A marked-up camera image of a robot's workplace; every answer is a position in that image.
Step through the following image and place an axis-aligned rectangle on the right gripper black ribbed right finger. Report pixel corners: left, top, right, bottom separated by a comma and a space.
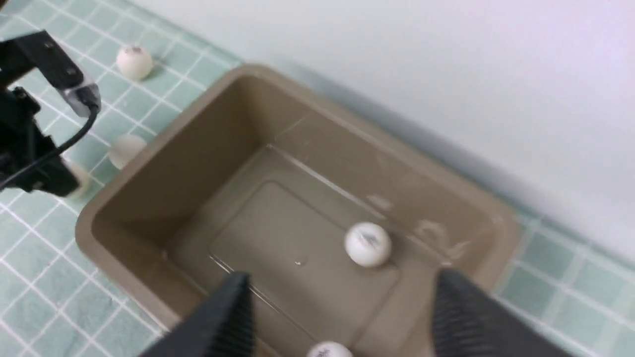
433, 269, 570, 357

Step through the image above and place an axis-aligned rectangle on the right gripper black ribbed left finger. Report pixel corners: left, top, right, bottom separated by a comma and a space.
141, 273, 255, 357

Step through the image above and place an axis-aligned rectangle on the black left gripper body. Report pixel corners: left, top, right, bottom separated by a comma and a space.
0, 87, 80, 195

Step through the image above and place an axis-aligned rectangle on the plain white ball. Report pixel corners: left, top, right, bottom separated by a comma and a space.
107, 134, 147, 170
344, 222, 392, 268

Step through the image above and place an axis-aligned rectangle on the white ball with dark logo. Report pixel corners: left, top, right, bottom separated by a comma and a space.
306, 341, 354, 357

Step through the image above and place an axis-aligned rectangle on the white ball with red logo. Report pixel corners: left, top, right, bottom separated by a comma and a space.
116, 47, 154, 81

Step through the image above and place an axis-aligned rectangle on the teal checkered tablecloth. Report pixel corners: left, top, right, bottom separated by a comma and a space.
0, 0, 634, 357

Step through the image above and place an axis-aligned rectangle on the olive green plastic bin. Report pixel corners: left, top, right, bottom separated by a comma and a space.
75, 64, 521, 357

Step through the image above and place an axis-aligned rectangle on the black camera cable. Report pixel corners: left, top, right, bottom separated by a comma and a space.
0, 102, 100, 191

